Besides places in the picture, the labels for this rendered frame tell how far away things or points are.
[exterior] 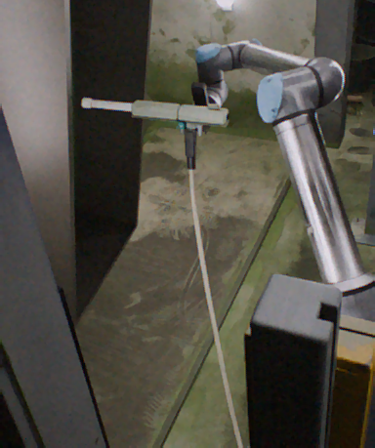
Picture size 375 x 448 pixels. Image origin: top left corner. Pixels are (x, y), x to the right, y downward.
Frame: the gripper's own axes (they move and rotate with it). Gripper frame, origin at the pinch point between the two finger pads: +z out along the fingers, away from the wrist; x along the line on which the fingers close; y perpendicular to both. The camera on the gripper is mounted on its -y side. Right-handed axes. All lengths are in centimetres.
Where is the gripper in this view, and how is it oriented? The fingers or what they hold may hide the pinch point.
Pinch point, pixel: (187, 123)
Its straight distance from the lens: 181.7
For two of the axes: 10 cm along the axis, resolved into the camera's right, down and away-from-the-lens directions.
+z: -2.8, 4.9, -8.2
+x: -9.6, -1.4, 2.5
